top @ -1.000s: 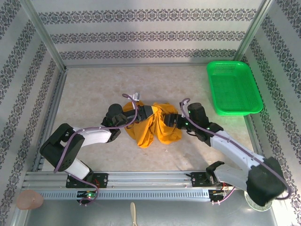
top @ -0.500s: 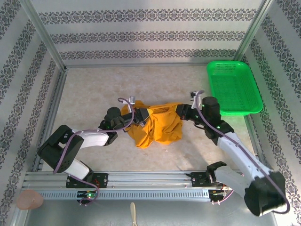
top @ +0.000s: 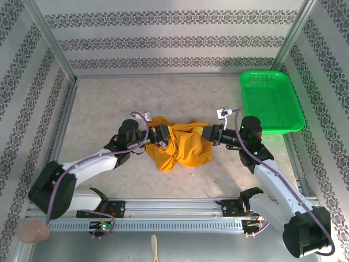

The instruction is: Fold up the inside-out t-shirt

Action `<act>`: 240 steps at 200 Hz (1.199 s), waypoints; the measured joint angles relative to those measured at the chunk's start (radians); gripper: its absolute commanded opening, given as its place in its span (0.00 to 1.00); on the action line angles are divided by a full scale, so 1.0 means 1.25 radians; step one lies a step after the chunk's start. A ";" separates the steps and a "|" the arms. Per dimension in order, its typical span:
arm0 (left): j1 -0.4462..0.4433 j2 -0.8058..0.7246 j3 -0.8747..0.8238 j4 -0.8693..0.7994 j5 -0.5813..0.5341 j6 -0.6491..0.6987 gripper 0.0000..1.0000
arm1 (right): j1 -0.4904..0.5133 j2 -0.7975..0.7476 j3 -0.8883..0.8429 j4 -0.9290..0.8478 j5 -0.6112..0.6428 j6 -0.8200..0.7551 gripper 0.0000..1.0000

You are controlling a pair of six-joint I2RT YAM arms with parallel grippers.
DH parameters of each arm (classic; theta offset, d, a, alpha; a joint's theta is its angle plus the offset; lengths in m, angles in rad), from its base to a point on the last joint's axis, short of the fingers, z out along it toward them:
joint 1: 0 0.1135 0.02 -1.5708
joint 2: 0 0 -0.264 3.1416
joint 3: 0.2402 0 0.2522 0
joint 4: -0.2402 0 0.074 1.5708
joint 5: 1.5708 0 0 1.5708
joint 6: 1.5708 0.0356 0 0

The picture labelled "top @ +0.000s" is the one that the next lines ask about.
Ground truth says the yellow t-shirt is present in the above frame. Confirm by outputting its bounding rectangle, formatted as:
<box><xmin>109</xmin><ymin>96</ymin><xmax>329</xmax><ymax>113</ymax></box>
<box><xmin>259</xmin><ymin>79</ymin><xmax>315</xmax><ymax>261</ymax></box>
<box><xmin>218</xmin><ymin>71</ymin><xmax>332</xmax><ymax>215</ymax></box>
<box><xmin>144</xmin><ymin>116</ymin><xmax>213</xmax><ymax>172</ymax></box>

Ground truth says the green plastic mesh basket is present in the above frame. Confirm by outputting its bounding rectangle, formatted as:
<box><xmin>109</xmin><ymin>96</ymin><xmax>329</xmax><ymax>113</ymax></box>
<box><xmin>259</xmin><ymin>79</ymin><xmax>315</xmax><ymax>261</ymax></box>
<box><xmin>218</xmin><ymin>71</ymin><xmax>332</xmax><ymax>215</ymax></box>
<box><xmin>239</xmin><ymin>70</ymin><xmax>305</xmax><ymax>135</ymax></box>

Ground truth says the small circuit board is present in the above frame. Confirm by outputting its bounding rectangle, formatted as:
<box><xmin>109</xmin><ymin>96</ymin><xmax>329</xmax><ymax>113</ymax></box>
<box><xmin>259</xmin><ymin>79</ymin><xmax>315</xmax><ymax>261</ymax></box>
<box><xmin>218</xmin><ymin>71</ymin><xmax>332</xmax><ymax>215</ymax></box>
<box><xmin>89</xmin><ymin>221</ymin><xmax>114</xmax><ymax>231</ymax></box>
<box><xmin>244</xmin><ymin>218</ymin><xmax>264</xmax><ymax>233</ymax></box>

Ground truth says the cream wooden spoon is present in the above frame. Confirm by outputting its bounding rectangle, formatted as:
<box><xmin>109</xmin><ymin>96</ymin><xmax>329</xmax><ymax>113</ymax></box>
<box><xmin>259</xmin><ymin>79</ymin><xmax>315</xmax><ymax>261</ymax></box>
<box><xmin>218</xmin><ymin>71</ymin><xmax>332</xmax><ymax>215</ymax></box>
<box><xmin>151</xmin><ymin>234</ymin><xmax>159</xmax><ymax>262</ymax></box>

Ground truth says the translucent pink cup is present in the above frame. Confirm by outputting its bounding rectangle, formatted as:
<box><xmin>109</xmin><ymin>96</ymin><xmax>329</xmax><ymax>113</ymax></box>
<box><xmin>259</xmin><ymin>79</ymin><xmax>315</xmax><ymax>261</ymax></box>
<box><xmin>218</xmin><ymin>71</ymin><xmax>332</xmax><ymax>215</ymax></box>
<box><xmin>19</xmin><ymin>220</ymin><xmax>52</xmax><ymax>243</ymax></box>

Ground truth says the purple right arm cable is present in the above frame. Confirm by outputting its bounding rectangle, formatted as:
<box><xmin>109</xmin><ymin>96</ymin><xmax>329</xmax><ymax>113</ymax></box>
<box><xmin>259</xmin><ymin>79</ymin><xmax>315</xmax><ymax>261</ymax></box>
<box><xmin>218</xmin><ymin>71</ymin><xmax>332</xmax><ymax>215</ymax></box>
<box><xmin>234</xmin><ymin>108</ymin><xmax>336</xmax><ymax>256</ymax></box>

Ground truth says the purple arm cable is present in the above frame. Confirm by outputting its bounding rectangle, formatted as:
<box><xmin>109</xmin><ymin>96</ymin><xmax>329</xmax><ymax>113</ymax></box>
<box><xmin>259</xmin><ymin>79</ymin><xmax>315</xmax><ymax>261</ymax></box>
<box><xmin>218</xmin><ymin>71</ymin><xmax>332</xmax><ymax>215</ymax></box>
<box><xmin>234</xmin><ymin>108</ymin><xmax>336</xmax><ymax>256</ymax></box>
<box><xmin>46</xmin><ymin>111</ymin><xmax>151</xmax><ymax>223</ymax></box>

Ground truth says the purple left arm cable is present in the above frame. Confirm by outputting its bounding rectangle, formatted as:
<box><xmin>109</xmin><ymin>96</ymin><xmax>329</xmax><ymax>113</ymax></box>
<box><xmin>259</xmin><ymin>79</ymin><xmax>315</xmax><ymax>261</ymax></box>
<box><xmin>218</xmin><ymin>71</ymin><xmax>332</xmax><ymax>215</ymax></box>
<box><xmin>46</xmin><ymin>111</ymin><xmax>151</xmax><ymax>223</ymax></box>

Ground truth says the aluminium frame bar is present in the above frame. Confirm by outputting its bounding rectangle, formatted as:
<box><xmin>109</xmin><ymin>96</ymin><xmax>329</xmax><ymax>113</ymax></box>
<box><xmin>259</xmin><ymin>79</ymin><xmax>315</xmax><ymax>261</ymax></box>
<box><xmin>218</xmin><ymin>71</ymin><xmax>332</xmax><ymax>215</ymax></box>
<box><xmin>75</xmin><ymin>72</ymin><xmax>275</xmax><ymax>80</ymax></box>

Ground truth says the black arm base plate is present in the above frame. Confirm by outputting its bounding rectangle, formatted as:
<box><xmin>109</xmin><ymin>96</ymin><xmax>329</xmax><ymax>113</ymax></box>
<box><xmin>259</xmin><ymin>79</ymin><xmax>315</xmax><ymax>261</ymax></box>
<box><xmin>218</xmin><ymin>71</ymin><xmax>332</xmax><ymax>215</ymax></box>
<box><xmin>76</xmin><ymin>200</ymin><xmax>126</xmax><ymax>219</ymax></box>
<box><xmin>220</xmin><ymin>199</ymin><xmax>272</xmax><ymax>218</ymax></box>

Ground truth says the long aluminium mounting rail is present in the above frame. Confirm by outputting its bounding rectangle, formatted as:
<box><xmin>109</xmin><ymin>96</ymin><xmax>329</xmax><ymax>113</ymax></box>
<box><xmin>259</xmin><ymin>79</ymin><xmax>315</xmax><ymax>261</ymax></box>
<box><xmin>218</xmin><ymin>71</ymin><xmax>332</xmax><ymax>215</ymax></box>
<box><xmin>26</xmin><ymin>196</ymin><xmax>320</xmax><ymax>219</ymax></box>

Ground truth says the short purple base cable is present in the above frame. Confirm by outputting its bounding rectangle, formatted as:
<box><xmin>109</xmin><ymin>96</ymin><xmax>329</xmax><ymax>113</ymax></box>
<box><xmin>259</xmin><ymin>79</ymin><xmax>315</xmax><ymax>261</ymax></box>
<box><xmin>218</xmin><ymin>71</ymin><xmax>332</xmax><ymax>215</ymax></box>
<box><xmin>244</xmin><ymin>217</ymin><xmax>273</xmax><ymax>238</ymax></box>
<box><xmin>79</xmin><ymin>209</ymin><xmax>117</xmax><ymax>239</ymax></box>

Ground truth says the slotted grey cable duct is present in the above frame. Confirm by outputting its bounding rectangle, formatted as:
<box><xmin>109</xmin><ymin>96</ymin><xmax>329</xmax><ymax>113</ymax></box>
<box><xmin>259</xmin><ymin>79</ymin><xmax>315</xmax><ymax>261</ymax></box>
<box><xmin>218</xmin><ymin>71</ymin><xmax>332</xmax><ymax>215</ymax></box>
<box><xmin>50</xmin><ymin>219</ymin><xmax>243</xmax><ymax>233</ymax></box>

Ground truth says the aluminium frame post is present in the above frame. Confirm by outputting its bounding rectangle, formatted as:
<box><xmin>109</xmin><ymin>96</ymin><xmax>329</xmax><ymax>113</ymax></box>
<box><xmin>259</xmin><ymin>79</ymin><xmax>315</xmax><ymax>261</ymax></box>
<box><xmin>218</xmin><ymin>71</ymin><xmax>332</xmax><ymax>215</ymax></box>
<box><xmin>269</xmin><ymin>0</ymin><xmax>320</xmax><ymax>73</ymax></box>
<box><xmin>21</xmin><ymin>0</ymin><xmax>80</xmax><ymax>81</ymax></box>

